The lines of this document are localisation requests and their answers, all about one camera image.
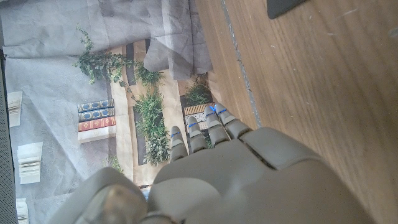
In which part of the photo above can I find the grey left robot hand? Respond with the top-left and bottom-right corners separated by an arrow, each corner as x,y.
46,103 -> 377,224

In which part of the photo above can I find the black smartphone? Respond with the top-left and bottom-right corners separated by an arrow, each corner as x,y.
266,0 -> 309,20

